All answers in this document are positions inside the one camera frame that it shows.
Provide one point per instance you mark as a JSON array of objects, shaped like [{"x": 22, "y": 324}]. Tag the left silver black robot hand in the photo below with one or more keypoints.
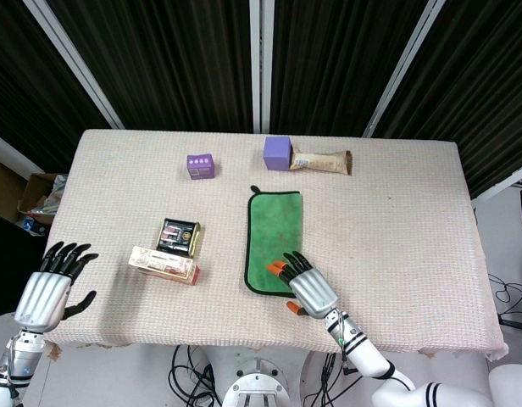
[{"x": 42, "y": 294}]

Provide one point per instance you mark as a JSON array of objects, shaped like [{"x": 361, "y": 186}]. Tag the right silver robot hand orange fingertips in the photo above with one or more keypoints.
[{"x": 314, "y": 292}]

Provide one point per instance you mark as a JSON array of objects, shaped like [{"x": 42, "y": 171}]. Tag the green cloth with black trim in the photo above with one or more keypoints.
[{"x": 274, "y": 241}]

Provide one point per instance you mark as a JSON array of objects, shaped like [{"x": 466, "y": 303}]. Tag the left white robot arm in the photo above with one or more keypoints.
[{"x": 11, "y": 364}]

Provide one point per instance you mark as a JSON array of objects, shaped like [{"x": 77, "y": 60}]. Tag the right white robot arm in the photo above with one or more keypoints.
[{"x": 396, "y": 373}]

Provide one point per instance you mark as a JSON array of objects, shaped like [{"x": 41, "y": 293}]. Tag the beige waffle tablecloth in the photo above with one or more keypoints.
[{"x": 371, "y": 254}]

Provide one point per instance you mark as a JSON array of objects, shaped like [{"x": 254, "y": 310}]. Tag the cardboard box with clutter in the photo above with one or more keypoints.
[{"x": 38, "y": 199}]

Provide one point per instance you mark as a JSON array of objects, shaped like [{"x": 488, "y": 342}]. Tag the white robot torso base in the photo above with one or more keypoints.
[{"x": 256, "y": 381}]

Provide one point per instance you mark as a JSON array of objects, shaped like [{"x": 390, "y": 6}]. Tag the cream and red carton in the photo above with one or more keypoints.
[{"x": 163, "y": 265}]

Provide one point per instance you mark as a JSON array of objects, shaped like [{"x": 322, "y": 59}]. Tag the beige snack bar wrapper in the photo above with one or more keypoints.
[{"x": 322, "y": 162}]

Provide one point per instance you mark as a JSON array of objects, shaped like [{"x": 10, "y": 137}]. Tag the plain purple cube box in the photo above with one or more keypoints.
[{"x": 277, "y": 153}]

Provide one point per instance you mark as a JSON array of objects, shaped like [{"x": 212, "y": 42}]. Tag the black and gold packet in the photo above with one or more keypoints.
[{"x": 179, "y": 237}]

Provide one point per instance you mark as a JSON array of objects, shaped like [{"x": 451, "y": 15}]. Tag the purple box with white print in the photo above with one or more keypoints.
[{"x": 200, "y": 166}]

